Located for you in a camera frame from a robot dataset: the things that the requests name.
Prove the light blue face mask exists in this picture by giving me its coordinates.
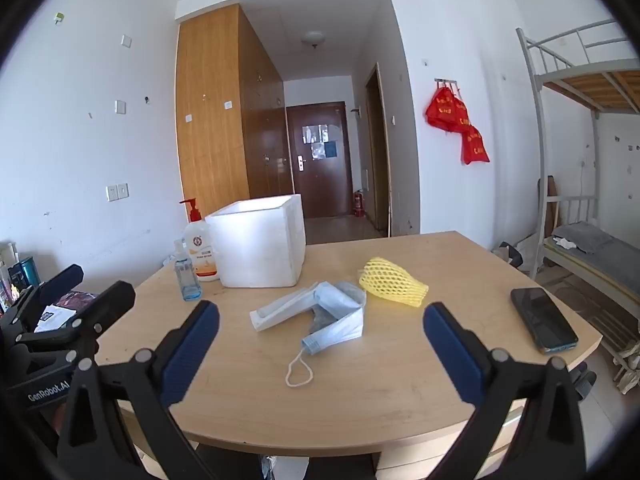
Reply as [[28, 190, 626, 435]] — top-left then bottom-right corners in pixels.
[[285, 281, 367, 388]]

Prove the black smartphone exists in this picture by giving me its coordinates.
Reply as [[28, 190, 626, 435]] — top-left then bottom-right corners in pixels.
[[510, 287, 580, 354]]

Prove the red cloth bag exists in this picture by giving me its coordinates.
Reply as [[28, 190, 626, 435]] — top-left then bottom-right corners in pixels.
[[425, 86, 456, 132], [447, 95, 472, 133], [461, 125, 491, 166]]

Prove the small clear blue sanitizer bottle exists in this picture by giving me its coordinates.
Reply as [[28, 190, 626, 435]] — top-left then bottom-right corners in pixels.
[[173, 238, 202, 302]]

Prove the leaning wooden board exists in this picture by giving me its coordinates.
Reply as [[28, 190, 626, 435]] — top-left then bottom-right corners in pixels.
[[536, 175, 560, 241]]

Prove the teal cup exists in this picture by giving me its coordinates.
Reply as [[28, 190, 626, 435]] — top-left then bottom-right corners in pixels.
[[10, 256, 41, 291]]

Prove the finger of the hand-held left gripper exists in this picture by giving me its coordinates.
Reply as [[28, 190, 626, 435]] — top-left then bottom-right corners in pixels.
[[15, 281, 137, 371], [2, 264, 85, 328]]

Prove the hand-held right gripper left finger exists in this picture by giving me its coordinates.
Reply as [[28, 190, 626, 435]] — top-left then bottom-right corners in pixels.
[[56, 300, 221, 480]]

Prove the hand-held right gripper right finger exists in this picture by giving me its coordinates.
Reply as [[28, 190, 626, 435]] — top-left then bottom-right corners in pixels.
[[423, 302, 588, 480]]

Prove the yellow foam fruit net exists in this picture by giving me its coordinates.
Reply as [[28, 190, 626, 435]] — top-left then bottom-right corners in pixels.
[[358, 257, 430, 308]]

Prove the pale face mask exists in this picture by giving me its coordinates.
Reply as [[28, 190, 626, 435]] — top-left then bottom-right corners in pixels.
[[250, 281, 321, 332]]

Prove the grey blanket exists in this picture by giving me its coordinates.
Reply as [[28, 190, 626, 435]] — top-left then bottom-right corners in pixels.
[[551, 221, 613, 254]]

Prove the printed paper leaflet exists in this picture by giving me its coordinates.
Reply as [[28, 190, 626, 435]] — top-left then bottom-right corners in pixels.
[[35, 304, 78, 333]]

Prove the light wooden wardrobe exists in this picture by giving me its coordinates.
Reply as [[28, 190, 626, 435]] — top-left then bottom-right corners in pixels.
[[175, 3, 293, 206]]

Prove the white metal bunk bed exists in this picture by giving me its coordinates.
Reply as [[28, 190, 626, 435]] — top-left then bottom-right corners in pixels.
[[515, 19, 640, 361]]

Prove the white foam box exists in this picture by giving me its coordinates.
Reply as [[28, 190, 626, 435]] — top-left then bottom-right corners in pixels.
[[205, 194, 307, 289]]

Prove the white pump bottle red pump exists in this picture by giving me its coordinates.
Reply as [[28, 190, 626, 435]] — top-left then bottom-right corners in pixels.
[[179, 198, 222, 282]]

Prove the brown side door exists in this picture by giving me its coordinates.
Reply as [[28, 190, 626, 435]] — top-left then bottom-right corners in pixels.
[[365, 62, 391, 233]]

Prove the dark brown entrance door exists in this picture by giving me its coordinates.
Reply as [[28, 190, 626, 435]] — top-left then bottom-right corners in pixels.
[[286, 101, 353, 218]]

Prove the cluster of small bottles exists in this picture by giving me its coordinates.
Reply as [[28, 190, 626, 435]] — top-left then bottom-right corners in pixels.
[[0, 242, 21, 311]]

